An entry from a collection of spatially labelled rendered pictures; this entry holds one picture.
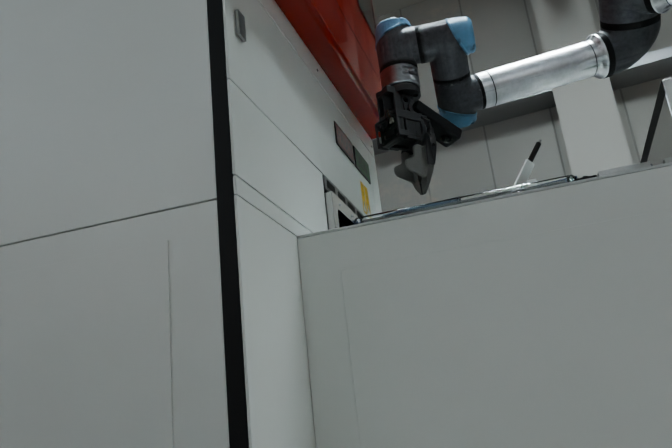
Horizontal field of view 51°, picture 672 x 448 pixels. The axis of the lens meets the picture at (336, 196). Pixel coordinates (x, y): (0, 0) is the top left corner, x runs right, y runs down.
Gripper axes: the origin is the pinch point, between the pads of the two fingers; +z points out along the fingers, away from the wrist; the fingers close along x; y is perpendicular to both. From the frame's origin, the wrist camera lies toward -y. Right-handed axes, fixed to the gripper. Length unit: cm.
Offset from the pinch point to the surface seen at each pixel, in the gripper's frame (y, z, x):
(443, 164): -198, -116, -209
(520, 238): 15.2, 21.5, 34.2
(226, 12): 50, -10, 24
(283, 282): 40.1, 23.3, 15.6
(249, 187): 47, 13, 22
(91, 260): 63, 20, 10
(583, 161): -221, -87, -126
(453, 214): 20.2, 16.6, 28.0
